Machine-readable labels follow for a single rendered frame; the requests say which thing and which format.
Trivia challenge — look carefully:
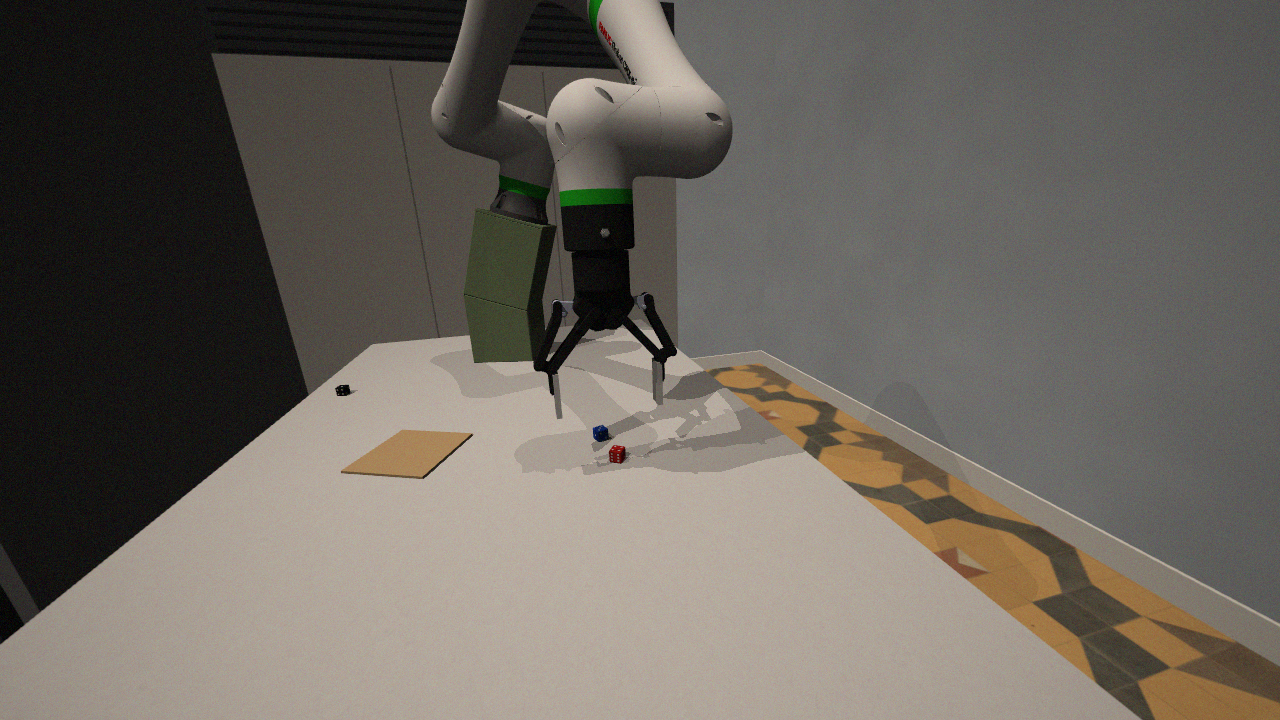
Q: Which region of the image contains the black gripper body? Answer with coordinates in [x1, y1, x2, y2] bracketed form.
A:
[571, 250, 634, 331]

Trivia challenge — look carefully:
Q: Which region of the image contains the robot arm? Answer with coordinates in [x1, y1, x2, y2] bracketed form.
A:
[431, 0, 733, 254]

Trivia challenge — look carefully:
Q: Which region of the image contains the tan flat square mat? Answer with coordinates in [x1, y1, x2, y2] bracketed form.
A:
[340, 430, 474, 479]

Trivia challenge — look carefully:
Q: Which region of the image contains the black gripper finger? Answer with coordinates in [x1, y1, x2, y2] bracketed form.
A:
[611, 292, 677, 405]
[532, 299, 602, 419]

